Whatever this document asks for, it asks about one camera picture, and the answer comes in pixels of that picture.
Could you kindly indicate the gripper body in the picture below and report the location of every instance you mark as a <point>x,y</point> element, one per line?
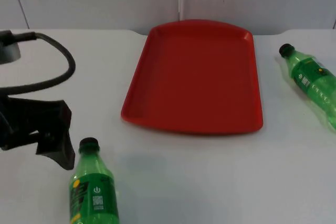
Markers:
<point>29,119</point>

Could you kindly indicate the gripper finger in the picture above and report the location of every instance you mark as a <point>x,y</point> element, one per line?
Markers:
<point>61,150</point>

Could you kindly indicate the green plastic bottle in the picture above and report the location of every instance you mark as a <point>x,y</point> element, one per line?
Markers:
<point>312,77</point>
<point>92,187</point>

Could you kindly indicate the red plastic tray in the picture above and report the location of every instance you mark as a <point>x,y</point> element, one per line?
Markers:
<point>191,82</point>

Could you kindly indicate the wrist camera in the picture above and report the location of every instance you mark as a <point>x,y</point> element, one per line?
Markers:
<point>9,51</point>

